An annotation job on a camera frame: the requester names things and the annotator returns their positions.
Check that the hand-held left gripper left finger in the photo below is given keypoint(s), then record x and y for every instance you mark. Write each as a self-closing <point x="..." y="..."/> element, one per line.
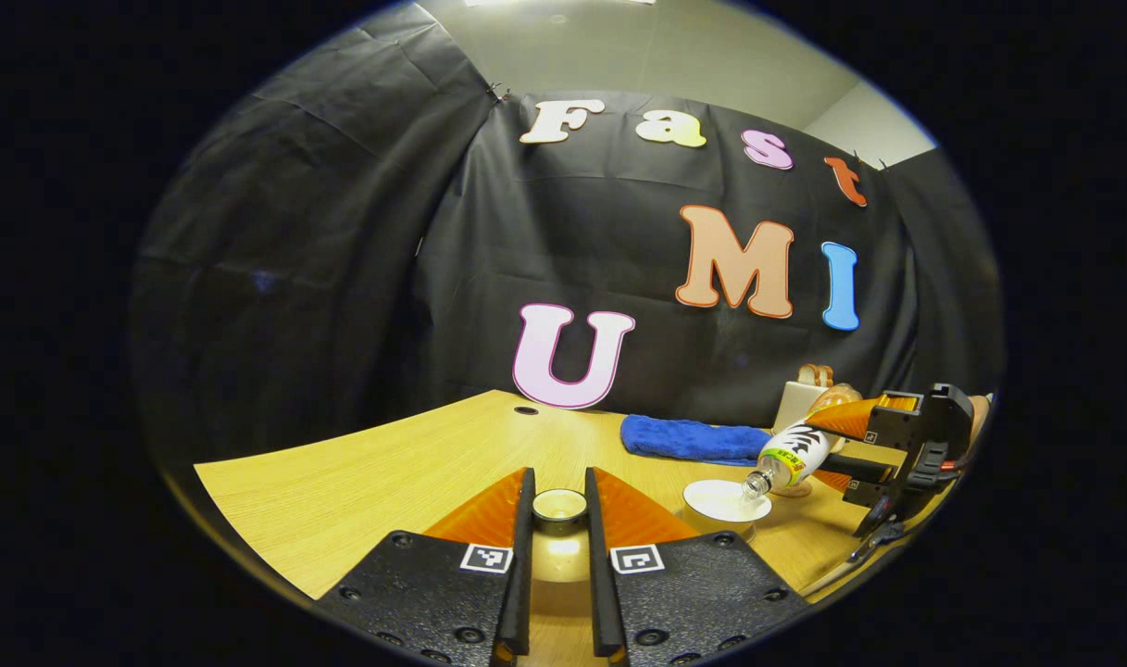
<point x="523" y="574"/>

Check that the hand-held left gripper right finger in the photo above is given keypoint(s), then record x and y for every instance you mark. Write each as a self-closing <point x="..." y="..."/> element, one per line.
<point x="600" y="593"/>

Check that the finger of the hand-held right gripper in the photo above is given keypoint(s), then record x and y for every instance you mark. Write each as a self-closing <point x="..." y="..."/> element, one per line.
<point x="859" y="467"/>
<point x="855" y="419"/>

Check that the clear plastic water bottle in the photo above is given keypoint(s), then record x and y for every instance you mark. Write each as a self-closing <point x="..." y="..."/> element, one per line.
<point x="795" y="456"/>

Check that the toast slice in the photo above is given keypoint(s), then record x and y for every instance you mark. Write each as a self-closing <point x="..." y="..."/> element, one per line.
<point x="807" y="375"/>
<point x="824" y="374"/>

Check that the white toaster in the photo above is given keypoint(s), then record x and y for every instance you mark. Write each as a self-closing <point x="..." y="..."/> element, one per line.
<point x="795" y="403"/>

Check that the blue towel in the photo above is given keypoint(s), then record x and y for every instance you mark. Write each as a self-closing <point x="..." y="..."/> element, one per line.
<point x="688" y="437"/>

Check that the black backdrop cloth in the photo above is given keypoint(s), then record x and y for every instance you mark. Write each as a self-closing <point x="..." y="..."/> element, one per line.
<point x="294" y="278"/>

